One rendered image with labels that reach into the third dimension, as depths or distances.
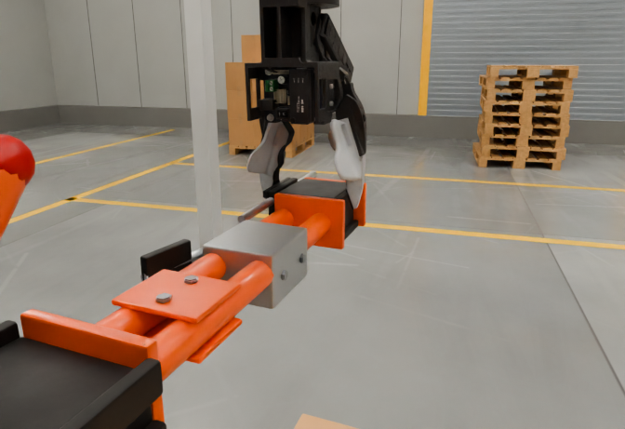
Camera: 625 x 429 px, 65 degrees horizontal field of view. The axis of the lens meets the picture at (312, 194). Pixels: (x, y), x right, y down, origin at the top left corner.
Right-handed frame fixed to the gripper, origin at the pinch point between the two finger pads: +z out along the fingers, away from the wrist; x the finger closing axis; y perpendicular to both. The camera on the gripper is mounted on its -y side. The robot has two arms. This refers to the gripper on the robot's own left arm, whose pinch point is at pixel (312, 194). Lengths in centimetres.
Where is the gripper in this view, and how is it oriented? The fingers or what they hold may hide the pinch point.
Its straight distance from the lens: 52.5
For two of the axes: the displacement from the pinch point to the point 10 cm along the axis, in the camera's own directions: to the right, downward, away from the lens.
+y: -3.7, 2.6, -8.9
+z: 0.1, 9.6, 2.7
